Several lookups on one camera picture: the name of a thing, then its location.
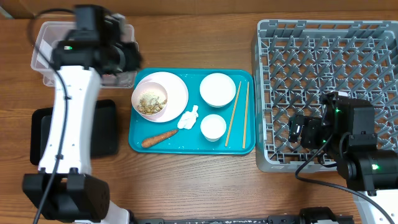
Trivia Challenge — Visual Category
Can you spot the small white cup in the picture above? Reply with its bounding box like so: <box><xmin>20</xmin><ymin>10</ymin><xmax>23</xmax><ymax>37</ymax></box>
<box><xmin>200</xmin><ymin>114</ymin><xmax>226</xmax><ymax>142</ymax></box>

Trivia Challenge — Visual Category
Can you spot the large white bowl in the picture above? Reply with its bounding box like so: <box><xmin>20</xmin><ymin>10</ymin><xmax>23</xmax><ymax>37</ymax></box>
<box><xmin>200</xmin><ymin>73</ymin><xmax>237</xmax><ymax>108</ymax></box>

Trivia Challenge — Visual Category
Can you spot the clear plastic bin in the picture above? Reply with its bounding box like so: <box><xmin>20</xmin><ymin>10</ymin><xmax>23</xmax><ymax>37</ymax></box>
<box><xmin>30</xmin><ymin>21</ymin><xmax>137</xmax><ymax>88</ymax></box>

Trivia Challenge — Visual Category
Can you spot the white tissue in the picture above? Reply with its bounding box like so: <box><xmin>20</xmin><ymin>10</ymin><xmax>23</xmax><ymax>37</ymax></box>
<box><xmin>177</xmin><ymin>105</ymin><xmax>198</xmax><ymax>129</ymax></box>

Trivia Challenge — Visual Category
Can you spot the black tray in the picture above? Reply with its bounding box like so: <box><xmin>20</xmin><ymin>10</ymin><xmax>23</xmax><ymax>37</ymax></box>
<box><xmin>30</xmin><ymin>100</ymin><xmax>119</xmax><ymax>166</ymax></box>

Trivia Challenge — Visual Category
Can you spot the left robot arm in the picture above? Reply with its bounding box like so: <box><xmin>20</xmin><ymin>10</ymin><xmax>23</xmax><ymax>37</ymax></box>
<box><xmin>22</xmin><ymin>4</ymin><xmax>142</xmax><ymax>223</ymax></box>

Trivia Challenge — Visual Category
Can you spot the teal serving tray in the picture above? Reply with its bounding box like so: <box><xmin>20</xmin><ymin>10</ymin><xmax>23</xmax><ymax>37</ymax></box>
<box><xmin>128</xmin><ymin>67</ymin><xmax>256</xmax><ymax>156</ymax></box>

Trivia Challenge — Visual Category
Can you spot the orange carrot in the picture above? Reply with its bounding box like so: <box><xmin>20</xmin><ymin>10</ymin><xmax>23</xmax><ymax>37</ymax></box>
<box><xmin>141</xmin><ymin>129</ymin><xmax>178</xmax><ymax>148</ymax></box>

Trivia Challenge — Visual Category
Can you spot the wooden chopstick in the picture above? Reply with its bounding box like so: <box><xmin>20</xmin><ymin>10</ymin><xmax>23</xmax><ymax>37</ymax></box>
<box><xmin>242</xmin><ymin>82</ymin><xmax>250</xmax><ymax>149</ymax></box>
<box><xmin>224</xmin><ymin>82</ymin><xmax>241</xmax><ymax>147</ymax></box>

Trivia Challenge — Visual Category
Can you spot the white plate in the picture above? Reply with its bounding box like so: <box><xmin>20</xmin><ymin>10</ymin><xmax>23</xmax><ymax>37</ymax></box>
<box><xmin>131</xmin><ymin>72</ymin><xmax>189</xmax><ymax>123</ymax></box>

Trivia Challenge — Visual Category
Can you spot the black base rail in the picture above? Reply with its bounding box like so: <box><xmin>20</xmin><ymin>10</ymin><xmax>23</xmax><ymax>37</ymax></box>
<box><xmin>133</xmin><ymin>214</ymin><xmax>355</xmax><ymax>224</ymax></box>

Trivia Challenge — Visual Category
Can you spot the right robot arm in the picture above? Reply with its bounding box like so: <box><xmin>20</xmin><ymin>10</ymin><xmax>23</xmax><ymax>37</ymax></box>
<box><xmin>288</xmin><ymin>91</ymin><xmax>397</xmax><ymax>223</ymax></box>

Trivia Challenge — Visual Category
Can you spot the grey dishwasher rack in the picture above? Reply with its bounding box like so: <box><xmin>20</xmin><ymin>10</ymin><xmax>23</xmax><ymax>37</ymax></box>
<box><xmin>252</xmin><ymin>19</ymin><xmax>397</xmax><ymax>172</ymax></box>

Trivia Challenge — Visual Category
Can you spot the pink bowl with food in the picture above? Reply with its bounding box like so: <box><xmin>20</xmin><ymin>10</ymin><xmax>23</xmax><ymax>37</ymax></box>
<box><xmin>131</xmin><ymin>82</ymin><xmax>169</xmax><ymax>120</ymax></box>

